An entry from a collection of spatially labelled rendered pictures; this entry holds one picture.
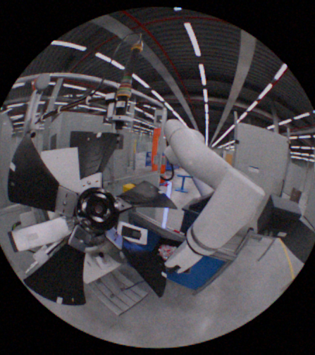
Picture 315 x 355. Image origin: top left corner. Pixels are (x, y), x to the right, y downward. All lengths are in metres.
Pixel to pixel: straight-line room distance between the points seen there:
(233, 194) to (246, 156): 1.85
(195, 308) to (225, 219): 1.35
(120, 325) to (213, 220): 1.35
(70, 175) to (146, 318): 1.38
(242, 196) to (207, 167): 0.14
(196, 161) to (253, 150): 1.82
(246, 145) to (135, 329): 2.74
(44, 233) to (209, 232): 0.47
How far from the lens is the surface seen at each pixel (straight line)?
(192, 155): 0.26
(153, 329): 1.39
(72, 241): 0.32
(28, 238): 0.48
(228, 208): 0.18
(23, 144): 0.42
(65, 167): 0.66
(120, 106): 0.35
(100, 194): 0.32
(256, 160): 2.05
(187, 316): 1.44
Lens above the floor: 1.38
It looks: 15 degrees down
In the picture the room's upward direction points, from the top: 5 degrees clockwise
